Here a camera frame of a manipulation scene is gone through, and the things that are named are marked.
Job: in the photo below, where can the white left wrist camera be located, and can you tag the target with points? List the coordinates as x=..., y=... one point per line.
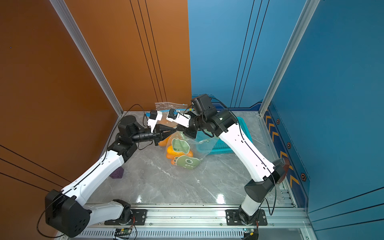
x=154, y=117

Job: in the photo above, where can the small yellow mango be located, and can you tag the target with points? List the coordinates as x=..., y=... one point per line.
x=172, y=152

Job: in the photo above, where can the green printed zip bag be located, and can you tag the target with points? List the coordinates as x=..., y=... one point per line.
x=182, y=143

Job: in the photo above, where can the teal plastic basket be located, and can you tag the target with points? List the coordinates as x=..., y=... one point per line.
x=220, y=147

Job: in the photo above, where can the right circuit board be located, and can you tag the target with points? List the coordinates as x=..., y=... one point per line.
x=252, y=234

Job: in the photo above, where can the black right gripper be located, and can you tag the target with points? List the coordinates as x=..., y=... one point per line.
x=188, y=131

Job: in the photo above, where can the orange mango small wrinkled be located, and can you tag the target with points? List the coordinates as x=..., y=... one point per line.
x=181, y=161

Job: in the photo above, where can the green circuit board left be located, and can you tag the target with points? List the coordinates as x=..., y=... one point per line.
x=123, y=234

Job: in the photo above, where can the aluminium corner post right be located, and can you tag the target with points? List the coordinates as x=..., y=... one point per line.
x=293, y=43

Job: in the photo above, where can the aluminium corner post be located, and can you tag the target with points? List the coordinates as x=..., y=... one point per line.
x=78, y=38
x=293, y=43

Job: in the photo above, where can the aluminium corner post left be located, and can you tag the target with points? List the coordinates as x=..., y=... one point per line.
x=78, y=38

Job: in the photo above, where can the purple small object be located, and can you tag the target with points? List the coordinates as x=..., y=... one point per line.
x=117, y=174

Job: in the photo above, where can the clear zip-top bag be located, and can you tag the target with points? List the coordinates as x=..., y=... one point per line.
x=164, y=106

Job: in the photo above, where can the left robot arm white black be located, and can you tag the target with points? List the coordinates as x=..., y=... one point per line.
x=67, y=210

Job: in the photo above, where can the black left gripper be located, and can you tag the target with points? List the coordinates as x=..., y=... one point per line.
x=157, y=134

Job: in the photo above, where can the blue zipper clear bag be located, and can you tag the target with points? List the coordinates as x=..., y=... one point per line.
x=162, y=124

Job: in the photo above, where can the brown wedge stand clear plate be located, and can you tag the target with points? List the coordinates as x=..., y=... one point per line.
x=282, y=167

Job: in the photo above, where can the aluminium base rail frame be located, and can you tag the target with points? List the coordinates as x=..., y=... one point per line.
x=211, y=222

